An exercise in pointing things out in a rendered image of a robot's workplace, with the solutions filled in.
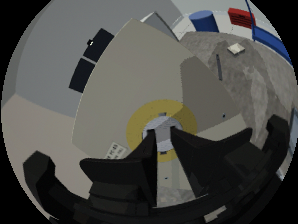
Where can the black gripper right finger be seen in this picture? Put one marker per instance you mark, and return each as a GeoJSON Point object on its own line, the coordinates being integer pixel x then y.
{"type": "Point", "coordinates": [200, 158]}

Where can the grey cylinder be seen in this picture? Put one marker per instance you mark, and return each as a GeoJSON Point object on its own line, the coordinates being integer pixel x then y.
{"type": "Point", "coordinates": [162, 127]}

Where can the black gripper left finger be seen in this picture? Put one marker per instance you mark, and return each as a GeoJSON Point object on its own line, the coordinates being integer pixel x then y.
{"type": "Point", "coordinates": [139, 167]}

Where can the grey square tray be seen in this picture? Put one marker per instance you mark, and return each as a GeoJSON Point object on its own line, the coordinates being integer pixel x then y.
{"type": "Point", "coordinates": [293, 131]}

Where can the beige rectangular block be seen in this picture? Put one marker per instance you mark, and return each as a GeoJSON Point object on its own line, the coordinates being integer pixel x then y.
{"type": "Point", "coordinates": [236, 48]}

